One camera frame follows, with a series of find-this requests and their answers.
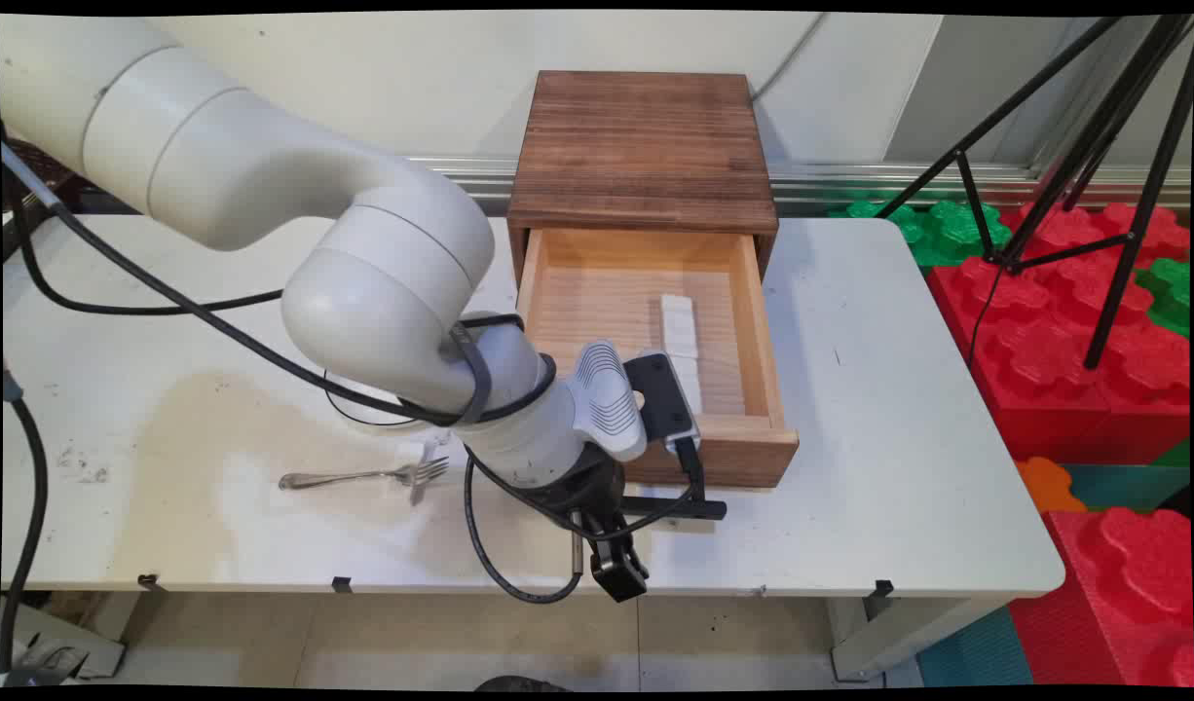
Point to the white ceramic cutlery rest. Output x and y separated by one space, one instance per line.
692 380
418 495
679 326

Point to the aluminium rail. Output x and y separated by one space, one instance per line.
831 180

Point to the red foam block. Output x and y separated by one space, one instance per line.
1064 226
1035 389
1123 604

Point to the orange foam block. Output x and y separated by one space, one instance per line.
1045 484

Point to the light wooden drawer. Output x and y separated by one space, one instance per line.
597 292

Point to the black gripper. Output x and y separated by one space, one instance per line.
582 492

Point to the dark wooden drawer cabinet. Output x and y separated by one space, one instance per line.
641 146

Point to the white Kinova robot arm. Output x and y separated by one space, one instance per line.
217 175

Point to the teal foam block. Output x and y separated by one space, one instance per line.
1133 487

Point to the silver metal fork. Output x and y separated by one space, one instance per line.
424 472

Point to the dark arm base mount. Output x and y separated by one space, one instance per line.
66 190

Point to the white table leg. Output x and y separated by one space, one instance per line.
81 633
909 633

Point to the teal foam mat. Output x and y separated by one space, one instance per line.
977 652

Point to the green foam block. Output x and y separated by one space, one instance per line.
948 229
1176 456
1174 292

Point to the black tripod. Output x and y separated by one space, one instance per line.
1094 136

